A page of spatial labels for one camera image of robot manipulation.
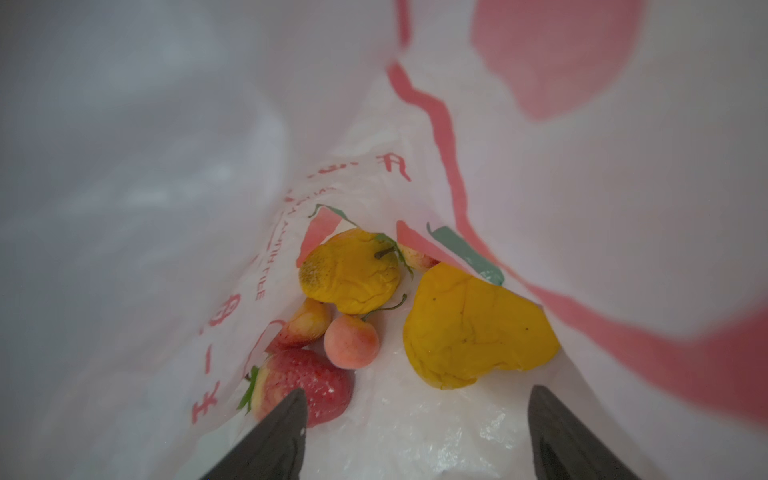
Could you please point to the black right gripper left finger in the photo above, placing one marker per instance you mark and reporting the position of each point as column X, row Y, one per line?
column 274, row 449

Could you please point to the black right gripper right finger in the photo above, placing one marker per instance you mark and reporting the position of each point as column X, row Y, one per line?
column 563, row 447

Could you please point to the red fake strawberry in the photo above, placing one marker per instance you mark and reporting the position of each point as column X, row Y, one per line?
column 328, row 389

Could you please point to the small pink fake peach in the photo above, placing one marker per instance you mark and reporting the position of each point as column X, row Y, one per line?
column 351, row 342

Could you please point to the red yellow fake pear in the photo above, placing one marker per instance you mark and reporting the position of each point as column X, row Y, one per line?
column 308, row 324

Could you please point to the yellow fake citrus fruit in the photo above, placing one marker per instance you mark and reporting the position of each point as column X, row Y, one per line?
column 461, row 328

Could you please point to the yellow fake lemon with stem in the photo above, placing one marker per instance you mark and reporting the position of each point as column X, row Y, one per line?
column 356, row 271

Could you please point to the pink translucent plastic bag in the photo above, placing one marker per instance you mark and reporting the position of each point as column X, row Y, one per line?
column 163, row 164

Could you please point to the small fake strawberry far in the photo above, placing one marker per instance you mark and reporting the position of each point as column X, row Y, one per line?
column 416, row 260

